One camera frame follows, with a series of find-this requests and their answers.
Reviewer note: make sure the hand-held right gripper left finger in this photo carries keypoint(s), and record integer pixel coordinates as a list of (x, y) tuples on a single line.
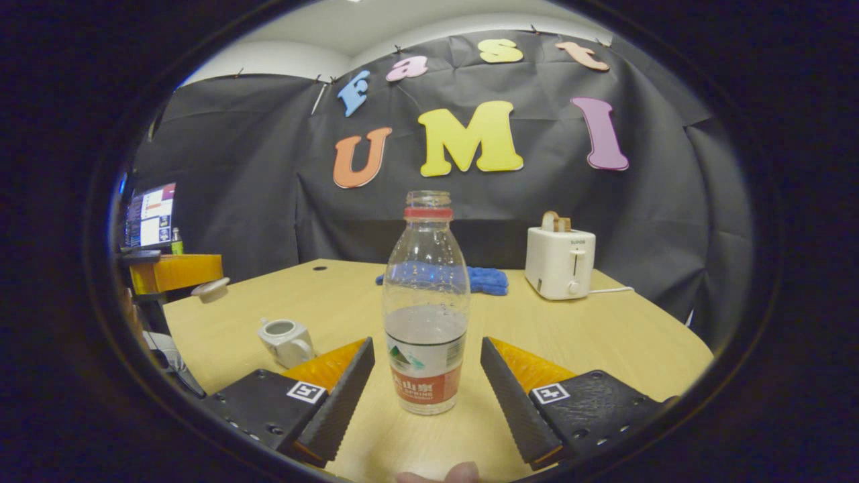
[(342, 402)]

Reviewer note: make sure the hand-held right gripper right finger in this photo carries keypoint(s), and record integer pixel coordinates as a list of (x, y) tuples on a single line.
[(513, 402)]

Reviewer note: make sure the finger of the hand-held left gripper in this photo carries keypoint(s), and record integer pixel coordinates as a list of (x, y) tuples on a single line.
[(178, 272)]

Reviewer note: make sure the white teacup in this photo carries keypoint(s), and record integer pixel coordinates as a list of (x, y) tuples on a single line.
[(292, 352)]

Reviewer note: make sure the clear plastic water bottle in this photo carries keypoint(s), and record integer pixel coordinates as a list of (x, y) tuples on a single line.
[(426, 376)]

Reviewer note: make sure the green drink bottle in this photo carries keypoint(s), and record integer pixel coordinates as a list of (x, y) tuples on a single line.
[(176, 245)]

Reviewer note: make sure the computer monitor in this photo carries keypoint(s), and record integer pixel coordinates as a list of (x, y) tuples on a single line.
[(151, 215)]

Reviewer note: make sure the person's grey clothing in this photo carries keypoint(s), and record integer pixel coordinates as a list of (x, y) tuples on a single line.
[(178, 362)]

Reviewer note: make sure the black backdrop cloth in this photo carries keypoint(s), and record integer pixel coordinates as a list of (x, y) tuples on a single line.
[(235, 168)]

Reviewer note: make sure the blue towel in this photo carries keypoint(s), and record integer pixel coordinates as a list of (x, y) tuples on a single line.
[(488, 280)]

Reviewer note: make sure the white toaster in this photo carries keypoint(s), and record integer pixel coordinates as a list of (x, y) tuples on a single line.
[(557, 268)]

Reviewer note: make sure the pale bread slice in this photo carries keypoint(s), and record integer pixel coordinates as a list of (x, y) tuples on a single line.
[(549, 221)]

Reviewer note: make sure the browned bread slice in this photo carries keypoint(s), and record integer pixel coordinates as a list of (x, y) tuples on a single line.
[(565, 225)]

